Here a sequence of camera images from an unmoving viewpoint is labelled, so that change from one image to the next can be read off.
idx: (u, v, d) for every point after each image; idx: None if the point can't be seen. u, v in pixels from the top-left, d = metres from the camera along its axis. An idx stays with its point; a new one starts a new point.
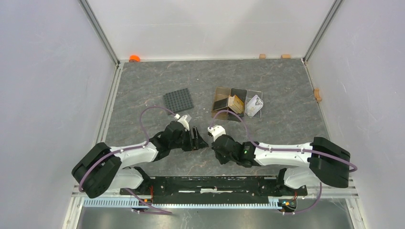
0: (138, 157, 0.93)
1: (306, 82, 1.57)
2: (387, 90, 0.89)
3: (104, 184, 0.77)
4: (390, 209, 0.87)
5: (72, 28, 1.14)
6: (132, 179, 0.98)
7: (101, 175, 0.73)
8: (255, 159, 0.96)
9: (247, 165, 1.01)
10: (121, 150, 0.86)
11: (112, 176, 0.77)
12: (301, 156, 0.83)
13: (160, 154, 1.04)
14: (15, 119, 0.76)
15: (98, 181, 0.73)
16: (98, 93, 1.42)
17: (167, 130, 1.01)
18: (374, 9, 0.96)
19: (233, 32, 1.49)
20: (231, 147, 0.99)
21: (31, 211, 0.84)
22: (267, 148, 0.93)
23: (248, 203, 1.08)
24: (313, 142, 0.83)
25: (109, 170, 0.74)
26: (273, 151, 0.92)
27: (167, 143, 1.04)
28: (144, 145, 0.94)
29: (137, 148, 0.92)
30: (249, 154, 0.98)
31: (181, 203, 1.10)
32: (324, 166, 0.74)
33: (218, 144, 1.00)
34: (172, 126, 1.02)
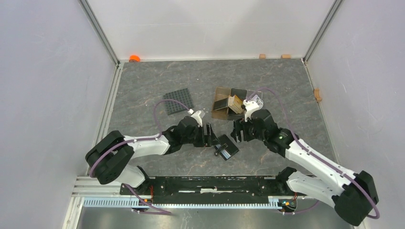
0: (150, 149, 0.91)
1: (306, 82, 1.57)
2: (387, 90, 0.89)
3: (115, 172, 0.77)
4: (390, 209, 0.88)
5: (72, 28, 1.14)
6: (135, 176, 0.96)
7: (114, 162, 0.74)
8: (287, 149, 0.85)
9: (274, 149, 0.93)
10: (134, 140, 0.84)
11: (124, 164, 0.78)
12: (337, 179, 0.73)
13: (172, 148, 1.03)
14: (14, 119, 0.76)
15: (111, 169, 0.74)
16: (97, 93, 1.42)
17: (180, 125, 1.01)
18: (374, 8, 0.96)
19: (233, 32, 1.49)
20: (269, 122, 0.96)
21: (32, 211, 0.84)
22: (306, 150, 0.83)
23: (248, 203, 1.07)
24: (358, 173, 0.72)
25: (122, 158, 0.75)
26: (310, 155, 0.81)
27: (179, 138, 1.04)
28: (158, 137, 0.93)
29: (151, 139, 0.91)
30: (282, 139, 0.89)
31: (181, 203, 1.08)
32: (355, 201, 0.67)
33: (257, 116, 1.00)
34: (186, 121, 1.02)
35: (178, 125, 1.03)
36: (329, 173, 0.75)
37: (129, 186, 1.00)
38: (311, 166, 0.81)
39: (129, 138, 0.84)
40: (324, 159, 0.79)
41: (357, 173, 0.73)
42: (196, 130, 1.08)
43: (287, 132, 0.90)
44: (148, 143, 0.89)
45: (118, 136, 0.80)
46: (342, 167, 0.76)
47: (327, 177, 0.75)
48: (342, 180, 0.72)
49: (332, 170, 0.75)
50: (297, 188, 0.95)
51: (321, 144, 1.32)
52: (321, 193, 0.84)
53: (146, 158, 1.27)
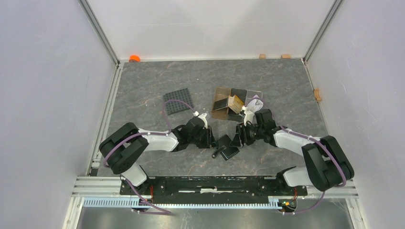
0: (160, 143, 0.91)
1: (306, 82, 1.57)
2: (387, 90, 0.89)
3: (128, 163, 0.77)
4: (390, 209, 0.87)
5: (72, 28, 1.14)
6: (137, 175, 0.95)
7: (127, 152, 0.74)
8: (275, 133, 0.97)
9: (267, 139, 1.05)
10: (148, 133, 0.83)
11: (137, 156, 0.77)
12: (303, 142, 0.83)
13: (179, 146, 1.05)
14: (14, 119, 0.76)
15: (124, 158, 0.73)
16: (97, 93, 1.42)
17: (189, 124, 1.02)
18: (374, 8, 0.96)
19: (234, 32, 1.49)
20: (266, 118, 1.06)
21: (31, 211, 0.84)
22: (287, 130, 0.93)
23: (248, 203, 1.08)
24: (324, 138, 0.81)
25: (136, 150, 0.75)
26: (289, 134, 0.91)
27: (186, 136, 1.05)
28: (168, 132, 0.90)
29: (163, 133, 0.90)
30: (272, 130, 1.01)
31: (181, 204, 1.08)
32: (314, 156, 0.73)
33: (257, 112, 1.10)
34: (194, 121, 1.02)
35: (186, 124, 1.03)
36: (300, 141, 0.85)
37: (131, 185, 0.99)
38: (289, 142, 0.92)
39: (143, 130, 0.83)
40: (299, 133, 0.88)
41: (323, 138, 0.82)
42: (202, 131, 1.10)
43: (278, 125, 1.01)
44: (160, 138, 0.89)
45: (132, 128, 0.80)
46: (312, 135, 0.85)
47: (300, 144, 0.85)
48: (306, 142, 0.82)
49: (301, 138, 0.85)
50: (293, 183, 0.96)
51: None
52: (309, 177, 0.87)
53: (146, 158, 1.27)
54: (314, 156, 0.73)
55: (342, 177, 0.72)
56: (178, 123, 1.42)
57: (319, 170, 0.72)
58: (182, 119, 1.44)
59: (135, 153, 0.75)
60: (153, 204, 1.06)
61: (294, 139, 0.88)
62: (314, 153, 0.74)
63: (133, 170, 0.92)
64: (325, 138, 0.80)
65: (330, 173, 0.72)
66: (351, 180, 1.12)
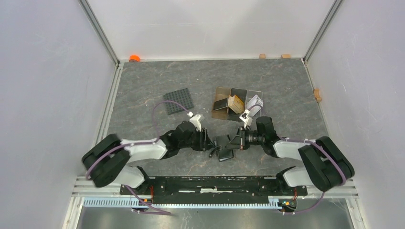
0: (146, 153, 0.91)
1: (306, 82, 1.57)
2: (387, 89, 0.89)
3: (112, 176, 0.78)
4: (390, 209, 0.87)
5: (72, 28, 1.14)
6: (134, 177, 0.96)
7: (111, 164, 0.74)
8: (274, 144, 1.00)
9: (267, 150, 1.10)
10: (132, 143, 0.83)
11: (120, 169, 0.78)
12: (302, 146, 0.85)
13: (169, 154, 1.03)
14: (14, 119, 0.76)
15: (107, 169, 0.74)
16: (98, 93, 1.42)
17: (178, 129, 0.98)
18: (373, 8, 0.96)
19: (233, 32, 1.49)
20: (269, 129, 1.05)
21: (31, 211, 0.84)
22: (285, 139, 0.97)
23: (248, 203, 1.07)
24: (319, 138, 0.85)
25: (120, 161, 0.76)
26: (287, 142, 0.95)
27: (176, 142, 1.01)
28: (155, 141, 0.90)
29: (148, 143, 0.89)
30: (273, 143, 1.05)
31: (181, 204, 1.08)
32: (310, 156, 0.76)
33: (261, 121, 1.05)
34: (183, 126, 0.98)
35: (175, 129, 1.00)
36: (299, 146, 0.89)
37: (129, 187, 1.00)
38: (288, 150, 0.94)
39: (126, 142, 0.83)
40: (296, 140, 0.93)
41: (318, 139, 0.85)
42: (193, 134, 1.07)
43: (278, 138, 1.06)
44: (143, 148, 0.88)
45: (114, 140, 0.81)
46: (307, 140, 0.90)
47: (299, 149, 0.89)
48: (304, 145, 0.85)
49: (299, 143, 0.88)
50: (293, 182, 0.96)
51: None
52: None
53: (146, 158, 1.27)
54: (309, 157, 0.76)
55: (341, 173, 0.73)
56: (178, 124, 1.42)
57: (316, 168, 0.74)
58: (182, 119, 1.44)
59: (118, 165, 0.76)
60: (151, 205, 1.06)
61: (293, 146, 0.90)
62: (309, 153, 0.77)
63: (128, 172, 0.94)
64: (321, 139, 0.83)
65: (330, 171, 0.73)
66: (351, 180, 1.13)
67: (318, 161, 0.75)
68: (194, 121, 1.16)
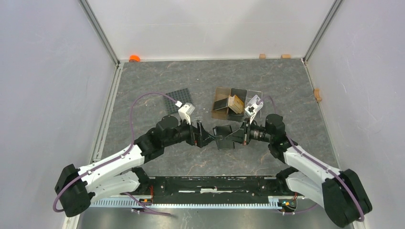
0: (119, 171, 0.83)
1: (306, 82, 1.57)
2: (386, 89, 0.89)
3: (85, 205, 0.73)
4: (390, 210, 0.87)
5: (72, 28, 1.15)
6: (124, 185, 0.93)
7: (70, 199, 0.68)
8: (285, 153, 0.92)
9: (274, 153, 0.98)
10: (89, 171, 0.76)
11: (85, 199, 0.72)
12: (322, 173, 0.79)
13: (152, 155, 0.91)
14: (14, 119, 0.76)
15: (69, 204, 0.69)
16: (97, 93, 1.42)
17: (158, 128, 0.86)
18: (373, 8, 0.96)
19: (233, 32, 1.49)
20: (280, 131, 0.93)
21: (31, 212, 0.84)
22: (300, 151, 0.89)
23: (248, 203, 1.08)
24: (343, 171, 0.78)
25: (77, 193, 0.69)
26: (303, 157, 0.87)
27: (159, 141, 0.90)
28: (123, 155, 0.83)
29: (115, 160, 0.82)
30: (282, 146, 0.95)
31: (182, 203, 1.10)
32: (334, 191, 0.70)
33: (271, 121, 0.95)
34: (163, 124, 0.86)
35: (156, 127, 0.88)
36: (315, 170, 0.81)
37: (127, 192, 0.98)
38: (301, 166, 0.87)
39: (84, 171, 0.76)
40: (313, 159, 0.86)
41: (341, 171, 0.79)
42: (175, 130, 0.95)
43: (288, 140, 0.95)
44: (110, 167, 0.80)
45: (69, 172, 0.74)
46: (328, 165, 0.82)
47: (314, 173, 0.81)
48: (325, 174, 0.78)
49: (319, 167, 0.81)
50: (295, 188, 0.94)
51: (321, 144, 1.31)
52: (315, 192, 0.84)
53: None
54: (332, 192, 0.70)
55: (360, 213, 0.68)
56: None
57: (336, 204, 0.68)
58: None
59: (79, 197, 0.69)
60: (144, 205, 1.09)
61: (311, 167, 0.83)
62: (334, 188, 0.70)
63: (119, 184, 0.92)
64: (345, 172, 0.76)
65: (349, 208, 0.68)
66: None
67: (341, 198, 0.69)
68: (182, 114, 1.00)
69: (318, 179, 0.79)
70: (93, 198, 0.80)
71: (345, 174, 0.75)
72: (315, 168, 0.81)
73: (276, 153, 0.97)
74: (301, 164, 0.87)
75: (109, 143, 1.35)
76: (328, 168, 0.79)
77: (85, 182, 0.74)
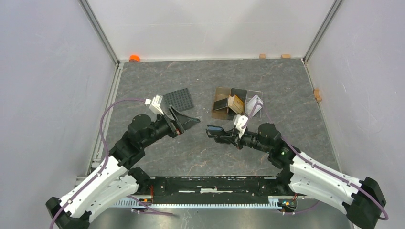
0: (102, 188, 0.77)
1: (306, 82, 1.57)
2: (386, 90, 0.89)
3: (83, 226, 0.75)
4: (390, 209, 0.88)
5: (72, 27, 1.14)
6: (122, 192, 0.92)
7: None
8: (291, 165, 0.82)
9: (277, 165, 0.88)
10: (69, 202, 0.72)
11: (79, 223, 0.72)
12: (345, 188, 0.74)
13: (134, 159, 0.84)
14: (15, 119, 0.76)
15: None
16: (97, 93, 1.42)
17: (130, 131, 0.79)
18: (373, 8, 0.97)
19: (233, 32, 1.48)
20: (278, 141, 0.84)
21: (31, 212, 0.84)
22: (310, 162, 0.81)
23: (248, 203, 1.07)
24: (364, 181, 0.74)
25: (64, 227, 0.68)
26: (315, 169, 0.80)
27: (137, 144, 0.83)
28: (100, 172, 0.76)
29: (92, 180, 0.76)
30: (285, 156, 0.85)
31: (182, 203, 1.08)
32: (364, 207, 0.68)
33: (265, 133, 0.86)
34: (133, 125, 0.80)
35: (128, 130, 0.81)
36: (335, 183, 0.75)
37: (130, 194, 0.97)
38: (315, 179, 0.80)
39: (65, 201, 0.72)
40: (328, 170, 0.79)
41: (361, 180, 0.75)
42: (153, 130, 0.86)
43: (289, 147, 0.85)
44: (90, 189, 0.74)
45: (52, 205, 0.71)
46: (347, 176, 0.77)
47: (335, 187, 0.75)
48: (349, 189, 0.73)
49: (339, 181, 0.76)
50: (300, 192, 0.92)
51: (321, 144, 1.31)
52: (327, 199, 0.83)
53: (146, 158, 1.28)
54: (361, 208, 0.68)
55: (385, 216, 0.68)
56: None
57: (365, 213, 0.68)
58: None
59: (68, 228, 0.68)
60: (145, 204, 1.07)
61: (329, 180, 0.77)
62: (363, 203, 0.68)
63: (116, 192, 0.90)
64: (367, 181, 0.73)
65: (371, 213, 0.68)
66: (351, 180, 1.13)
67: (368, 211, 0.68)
68: (154, 108, 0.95)
69: (342, 194, 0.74)
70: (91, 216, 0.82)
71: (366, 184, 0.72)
72: (334, 181, 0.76)
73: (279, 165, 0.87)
74: (317, 178, 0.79)
75: (109, 143, 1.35)
76: (350, 182, 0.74)
77: (69, 212, 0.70)
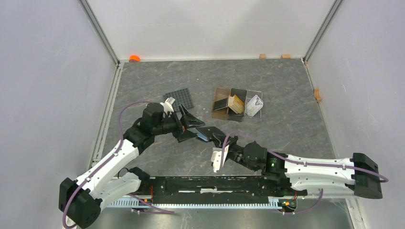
0: (117, 169, 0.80)
1: (306, 82, 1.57)
2: (387, 89, 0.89)
3: (96, 212, 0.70)
4: (390, 209, 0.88)
5: (72, 27, 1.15)
6: (127, 186, 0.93)
7: (80, 210, 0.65)
8: (286, 173, 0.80)
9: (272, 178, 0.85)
10: (88, 179, 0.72)
11: (96, 205, 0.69)
12: (342, 173, 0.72)
13: (144, 143, 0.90)
14: (15, 118, 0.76)
15: (81, 216, 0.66)
16: (97, 93, 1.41)
17: (145, 114, 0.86)
18: (373, 8, 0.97)
19: (233, 32, 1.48)
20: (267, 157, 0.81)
21: (31, 212, 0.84)
22: (302, 162, 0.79)
23: (248, 203, 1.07)
24: (354, 158, 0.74)
25: (83, 202, 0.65)
26: (309, 167, 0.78)
27: (149, 130, 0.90)
28: (116, 152, 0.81)
29: (110, 159, 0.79)
30: (276, 167, 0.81)
31: (182, 204, 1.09)
32: (369, 185, 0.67)
33: (254, 156, 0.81)
34: (149, 109, 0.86)
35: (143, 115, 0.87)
36: (333, 172, 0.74)
37: (130, 192, 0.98)
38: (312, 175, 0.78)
39: (82, 180, 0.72)
40: (319, 162, 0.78)
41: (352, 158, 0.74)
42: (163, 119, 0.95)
43: (275, 156, 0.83)
44: (107, 168, 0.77)
45: (68, 186, 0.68)
46: (337, 161, 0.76)
47: (335, 176, 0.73)
48: (346, 172, 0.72)
49: (334, 168, 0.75)
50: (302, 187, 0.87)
51: (321, 144, 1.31)
52: (332, 184, 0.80)
53: (146, 158, 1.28)
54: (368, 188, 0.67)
55: (385, 180, 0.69)
56: None
57: (373, 190, 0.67)
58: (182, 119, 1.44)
59: (88, 205, 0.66)
60: (151, 205, 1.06)
61: (326, 171, 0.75)
62: (366, 181, 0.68)
63: (121, 185, 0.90)
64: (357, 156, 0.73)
65: (375, 183, 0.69)
66: None
67: (374, 185, 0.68)
68: (166, 105, 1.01)
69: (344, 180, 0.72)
70: (102, 203, 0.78)
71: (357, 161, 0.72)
72: (330, 170, 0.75)
73: (274, 177, 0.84)
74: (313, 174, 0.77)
75: (109, 143, 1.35)
76: (344, 164, 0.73)
77: (87, 189, 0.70)
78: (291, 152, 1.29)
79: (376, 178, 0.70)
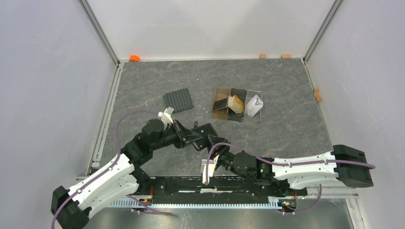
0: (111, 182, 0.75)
1: (306, 82, 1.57)
2: (386, 90, 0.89)
3: (84, 221, 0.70)
4: (391, 209, 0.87)
5: (72, 28, 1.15)
6: (123, 191, 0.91)
7: (67, 220, 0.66)
8: (275, 176, 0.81)
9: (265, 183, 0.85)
10: (79, 191, 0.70)
11: (84, 215, 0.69)
12: (325, 168, 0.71)
13: (142, 160, 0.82)
14: (15, 119, 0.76)
15: (67, 223, 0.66)
16: (97, 93, 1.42)
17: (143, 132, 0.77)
18: (372, 8, 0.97)
19: (233, 32, 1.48)
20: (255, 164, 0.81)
21: (31, 212, 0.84)
22: (286, 162, 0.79)
23: (248, 203, 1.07)
24: (335, 151, 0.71)
25: (71, 214, 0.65)
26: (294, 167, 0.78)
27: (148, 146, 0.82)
28: (111, 167, 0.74)
29: (104, 173, 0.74)
30: (266, 173, 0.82)
31: (182, 203, 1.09)
32: (352, 175, 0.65)
33: (244, 165, 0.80)
34: (148, 127, 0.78)
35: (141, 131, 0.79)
36: (317, 169, 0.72)
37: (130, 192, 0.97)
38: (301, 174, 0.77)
39: (74, 190, 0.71)
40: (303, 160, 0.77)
41: (333, 151, 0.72)
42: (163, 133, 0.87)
43: (263, 162, 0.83)
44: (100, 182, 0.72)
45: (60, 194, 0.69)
46: (320, 156, 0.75)
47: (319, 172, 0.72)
48: (329, 167, 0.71)
49: (317, 164, 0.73)
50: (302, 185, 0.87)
51: (321, 144, 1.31)
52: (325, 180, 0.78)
53: None
54: (353, 179, 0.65)
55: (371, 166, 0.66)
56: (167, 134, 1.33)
57: (357, 180, 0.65)
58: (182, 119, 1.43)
59: (75, 216, 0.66)
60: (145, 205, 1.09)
61: (309, 168, 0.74)
62: (347, 172, 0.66)
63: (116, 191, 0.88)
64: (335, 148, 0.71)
65: (360, 171, 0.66)
66: None
67: (358, 174, 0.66)
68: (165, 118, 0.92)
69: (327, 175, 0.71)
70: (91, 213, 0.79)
71: (338, 152, 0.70)
72: (314, 167, 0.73)
73: (267, 182, 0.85)
74: (299, 173, 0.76)
75: (109, 143, 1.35)
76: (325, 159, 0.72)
77: (77, 201, 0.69)
78: (291, 152, 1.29)
79: (361, 165, 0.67)
